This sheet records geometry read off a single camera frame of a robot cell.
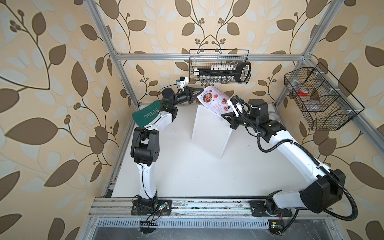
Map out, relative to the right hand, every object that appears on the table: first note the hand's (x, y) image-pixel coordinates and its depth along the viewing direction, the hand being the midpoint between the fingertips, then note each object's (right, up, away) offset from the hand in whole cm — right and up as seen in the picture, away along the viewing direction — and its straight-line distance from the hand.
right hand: (222, 114), depth 76 cm
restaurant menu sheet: (-3, +7, -2) cm, 8 cm away
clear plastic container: (+44, +4, -4) cm, 44 cm away
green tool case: (-53, -1, +32) cm, 62 cm away
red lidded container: (+45, +12, +5) cm, 47 cm away
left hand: (-11, +13, +1) cm, 17 cm away
